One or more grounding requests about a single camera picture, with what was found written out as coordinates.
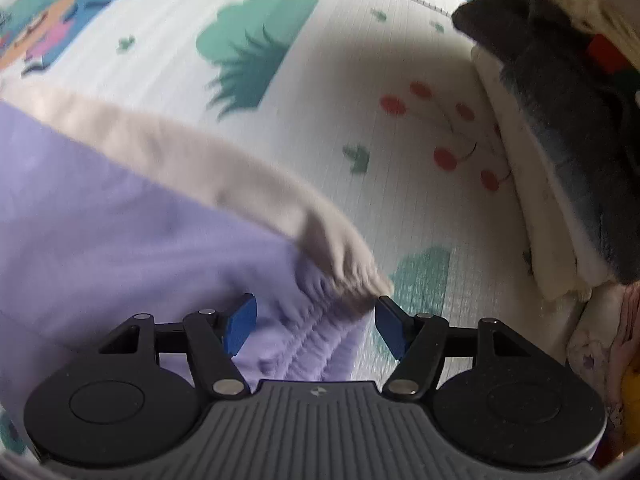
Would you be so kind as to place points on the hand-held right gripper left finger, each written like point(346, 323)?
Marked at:
point(240, 324)

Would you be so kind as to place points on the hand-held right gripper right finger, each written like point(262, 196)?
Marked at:
point(389, 329)

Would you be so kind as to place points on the purple and beige pants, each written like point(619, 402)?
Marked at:
point(115, 220)

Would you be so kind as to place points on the white folded cloth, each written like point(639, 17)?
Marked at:
point(540, 200)

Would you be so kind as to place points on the floral pale cloth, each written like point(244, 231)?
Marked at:
point(607, 350)

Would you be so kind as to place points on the printed play mat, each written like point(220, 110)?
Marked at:
point(340, 110)

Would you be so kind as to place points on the dark grey garment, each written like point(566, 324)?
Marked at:
point(560, 90)

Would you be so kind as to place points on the red garment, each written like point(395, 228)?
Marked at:
point(607, 54)

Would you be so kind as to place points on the wicker basket with items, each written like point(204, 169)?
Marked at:
point(600, 7)

